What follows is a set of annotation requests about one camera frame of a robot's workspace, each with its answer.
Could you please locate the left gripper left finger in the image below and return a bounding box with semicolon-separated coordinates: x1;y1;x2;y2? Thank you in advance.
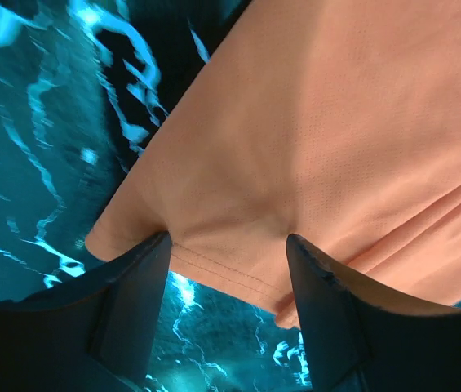
0;233;171;391

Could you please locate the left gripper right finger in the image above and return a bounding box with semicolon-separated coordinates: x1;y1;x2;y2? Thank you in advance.
286;234;461;391

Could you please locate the orange t shirt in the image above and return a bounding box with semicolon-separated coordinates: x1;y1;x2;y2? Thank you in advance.
86;1;461;328

